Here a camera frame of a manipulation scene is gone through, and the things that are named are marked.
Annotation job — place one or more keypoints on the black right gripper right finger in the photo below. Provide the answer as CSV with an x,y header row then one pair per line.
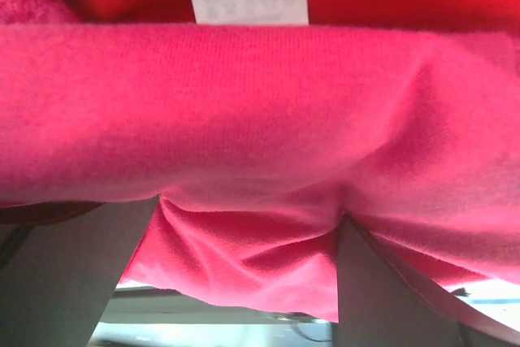
x,y
384,302

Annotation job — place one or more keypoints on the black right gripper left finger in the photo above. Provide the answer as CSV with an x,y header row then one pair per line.
x,y
56,280

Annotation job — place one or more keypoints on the pink t shirt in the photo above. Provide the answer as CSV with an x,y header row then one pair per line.
x,y
257,141

